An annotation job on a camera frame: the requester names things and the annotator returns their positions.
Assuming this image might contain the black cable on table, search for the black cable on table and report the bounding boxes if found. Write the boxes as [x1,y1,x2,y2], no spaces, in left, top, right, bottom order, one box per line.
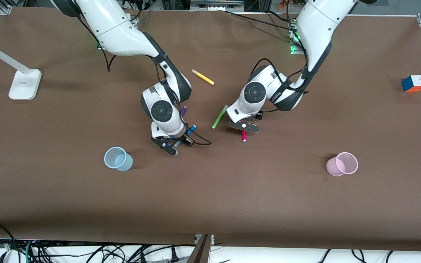
[225,10,296,30]

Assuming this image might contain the blue marker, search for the blue marker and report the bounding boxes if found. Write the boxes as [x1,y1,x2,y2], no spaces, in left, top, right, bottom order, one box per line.
[173,125,197,148]

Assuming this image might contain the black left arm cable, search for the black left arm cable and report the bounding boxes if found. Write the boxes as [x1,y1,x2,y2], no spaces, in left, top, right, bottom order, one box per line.
[249,0,310,94]

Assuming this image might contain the light pink plastic cup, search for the light pink plastic cup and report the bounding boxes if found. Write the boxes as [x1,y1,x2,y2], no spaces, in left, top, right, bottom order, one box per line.
[326,152,359,177]

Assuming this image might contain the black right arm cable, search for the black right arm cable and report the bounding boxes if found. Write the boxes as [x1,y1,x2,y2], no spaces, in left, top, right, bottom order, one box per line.
[75,15,213,146]

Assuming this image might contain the green marker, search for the green marker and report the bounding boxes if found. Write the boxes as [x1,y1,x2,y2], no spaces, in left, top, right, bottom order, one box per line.
[212,105,229,129]

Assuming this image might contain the light blue plastic cup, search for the light blue plastic cup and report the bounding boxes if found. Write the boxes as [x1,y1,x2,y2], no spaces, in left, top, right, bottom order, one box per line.
[104,146,133,172]

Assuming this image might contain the grey device behind table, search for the grey device behind table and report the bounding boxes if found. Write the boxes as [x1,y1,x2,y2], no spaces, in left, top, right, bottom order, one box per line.
[190,0,244,11]

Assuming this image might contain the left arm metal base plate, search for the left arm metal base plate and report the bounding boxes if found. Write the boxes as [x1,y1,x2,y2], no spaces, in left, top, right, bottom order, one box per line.
[289,19,303,55]

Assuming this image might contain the yellow marker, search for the yellow marker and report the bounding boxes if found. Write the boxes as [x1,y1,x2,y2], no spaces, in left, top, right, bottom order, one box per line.
[192,69,215,85]

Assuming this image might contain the white desk lamp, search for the white desk lamp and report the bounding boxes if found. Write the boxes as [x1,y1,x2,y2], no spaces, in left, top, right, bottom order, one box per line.
[0,37,42,101]

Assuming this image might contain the brown table cover sheet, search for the brown table cover sheet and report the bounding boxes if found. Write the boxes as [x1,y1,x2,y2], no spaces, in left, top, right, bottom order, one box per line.
[0,7,421,252]

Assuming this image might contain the colourful puzzle cube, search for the colourful puzzle cube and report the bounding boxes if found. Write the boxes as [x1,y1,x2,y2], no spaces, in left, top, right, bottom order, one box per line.
[401,75,421,93]

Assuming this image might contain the brown table beam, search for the brown table beam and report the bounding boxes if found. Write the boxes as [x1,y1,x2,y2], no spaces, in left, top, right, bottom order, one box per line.
[187,234,211,263]

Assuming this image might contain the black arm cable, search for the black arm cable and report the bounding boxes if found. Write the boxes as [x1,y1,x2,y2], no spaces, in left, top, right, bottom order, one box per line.
[75,15,213,146]
[249,0,310,94]

